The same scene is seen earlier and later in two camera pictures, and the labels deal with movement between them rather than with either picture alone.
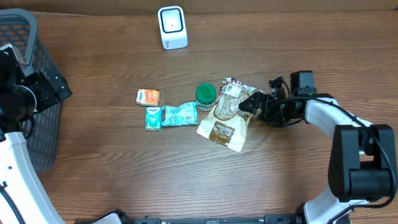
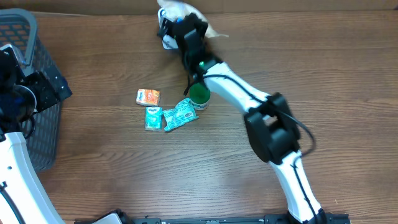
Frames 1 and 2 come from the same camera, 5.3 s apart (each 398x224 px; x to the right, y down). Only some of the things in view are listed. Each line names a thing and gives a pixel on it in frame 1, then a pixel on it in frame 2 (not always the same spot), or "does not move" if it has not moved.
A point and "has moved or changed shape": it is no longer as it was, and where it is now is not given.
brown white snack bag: (226, 124) -> (178, 10)
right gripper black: (268, 101) -> (199, 23)
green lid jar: (206, 96) has moved or changed shape
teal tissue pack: (153, 118) does not move
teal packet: (186, 114) has moved or changed shape
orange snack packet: (148, 97) does not move
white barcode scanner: (172, 23) does not move
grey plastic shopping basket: (18, 28) does not move
